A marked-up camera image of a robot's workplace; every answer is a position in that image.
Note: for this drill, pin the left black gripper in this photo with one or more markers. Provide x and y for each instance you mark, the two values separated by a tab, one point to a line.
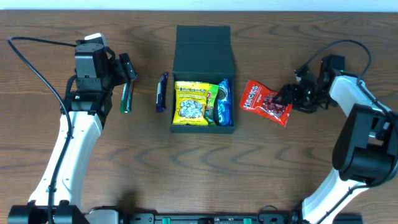
127	66

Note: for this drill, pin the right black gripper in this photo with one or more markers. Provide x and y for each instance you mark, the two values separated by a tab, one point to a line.
294	94

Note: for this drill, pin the red Hacks candy bag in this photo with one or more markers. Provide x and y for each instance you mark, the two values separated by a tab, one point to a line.
258	99

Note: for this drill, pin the dark blue snack bar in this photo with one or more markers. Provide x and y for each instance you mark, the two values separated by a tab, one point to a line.
161	93

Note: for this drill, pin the blue Oreo cookie pack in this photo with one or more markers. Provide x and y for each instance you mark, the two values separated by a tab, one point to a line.
224	104

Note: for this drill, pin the yellow candy bag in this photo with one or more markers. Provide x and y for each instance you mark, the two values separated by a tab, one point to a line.
190	103

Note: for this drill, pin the green Haribo gummy bag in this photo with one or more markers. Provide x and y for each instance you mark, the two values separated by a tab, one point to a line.
210	104

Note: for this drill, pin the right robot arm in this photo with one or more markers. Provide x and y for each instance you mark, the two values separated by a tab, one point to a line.
365	154

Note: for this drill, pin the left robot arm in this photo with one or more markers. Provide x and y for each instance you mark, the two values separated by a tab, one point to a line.
84	109

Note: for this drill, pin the green red snack bar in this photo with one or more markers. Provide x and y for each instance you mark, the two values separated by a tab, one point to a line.
126	100

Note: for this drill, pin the dark green open box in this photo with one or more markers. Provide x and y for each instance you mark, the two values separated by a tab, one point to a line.
204	54

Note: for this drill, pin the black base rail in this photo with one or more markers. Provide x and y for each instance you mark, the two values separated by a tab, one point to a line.
205	218

